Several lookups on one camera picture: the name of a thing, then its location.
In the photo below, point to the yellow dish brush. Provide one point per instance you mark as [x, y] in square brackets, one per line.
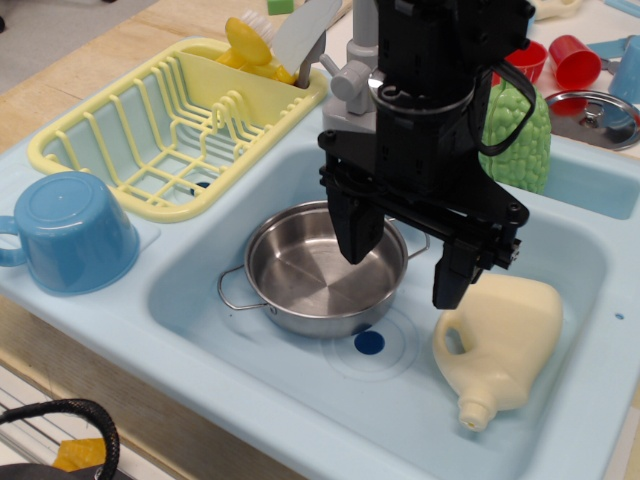
[250, 38]

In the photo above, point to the dark blue sink drain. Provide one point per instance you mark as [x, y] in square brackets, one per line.
[369, 343]

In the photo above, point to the red plastic cup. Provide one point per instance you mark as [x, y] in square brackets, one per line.
[529, 61]
[575, 66]

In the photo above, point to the light blue toy sink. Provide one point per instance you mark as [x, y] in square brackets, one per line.
[328, 411]

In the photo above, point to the yellow dish drying rack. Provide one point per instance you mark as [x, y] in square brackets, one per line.
[170, 137]

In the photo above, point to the blue plastic mug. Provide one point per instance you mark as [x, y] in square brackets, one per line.
[74, 237]

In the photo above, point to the cream plastic toy item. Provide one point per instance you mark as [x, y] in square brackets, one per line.
[548, 9]

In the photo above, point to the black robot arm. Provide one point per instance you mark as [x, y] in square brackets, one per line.
[433, 42]

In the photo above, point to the grey plastic spatula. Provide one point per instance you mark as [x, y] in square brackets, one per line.
[299, 33]

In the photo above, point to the cream plastic jug bottle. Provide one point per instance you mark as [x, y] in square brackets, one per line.
[494, 345]

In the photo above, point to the stainless steel pot lid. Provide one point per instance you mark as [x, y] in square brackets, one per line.
[598, 119]

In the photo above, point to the yellow tape piece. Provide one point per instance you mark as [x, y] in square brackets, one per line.
[74, 455]

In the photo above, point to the light blue plastic cup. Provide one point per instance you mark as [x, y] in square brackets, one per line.
[625, 82]

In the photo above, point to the green bumpy plastic vegetable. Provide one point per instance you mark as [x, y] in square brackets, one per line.
[525, 164]

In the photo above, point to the green plastic block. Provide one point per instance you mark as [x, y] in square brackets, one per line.
[280, 7]

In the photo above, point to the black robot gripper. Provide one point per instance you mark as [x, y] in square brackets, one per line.
[421, 165]

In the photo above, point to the grey toy faucet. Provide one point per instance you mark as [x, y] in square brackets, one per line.
[351, 107]

